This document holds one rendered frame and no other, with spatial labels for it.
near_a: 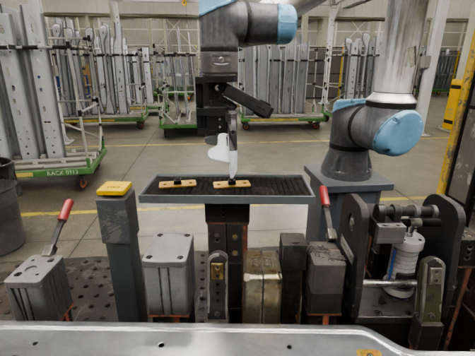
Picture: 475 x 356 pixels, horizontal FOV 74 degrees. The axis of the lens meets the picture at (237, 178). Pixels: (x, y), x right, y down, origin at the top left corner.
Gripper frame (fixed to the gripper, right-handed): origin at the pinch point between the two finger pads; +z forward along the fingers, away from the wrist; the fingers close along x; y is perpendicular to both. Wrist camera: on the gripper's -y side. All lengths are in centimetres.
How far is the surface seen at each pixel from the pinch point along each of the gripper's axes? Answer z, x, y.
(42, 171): 93, -300, 178
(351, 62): -24, -672, -369
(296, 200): 4.6, 10.0, -12.4
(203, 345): 20.2, 28.8, 8.2
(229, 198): 4.2, 7.8, 1.3
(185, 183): 3.9, -1.8, 10.3
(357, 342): 20.2, 31.7, -16.5
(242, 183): 4.1, -0.4, -2.8
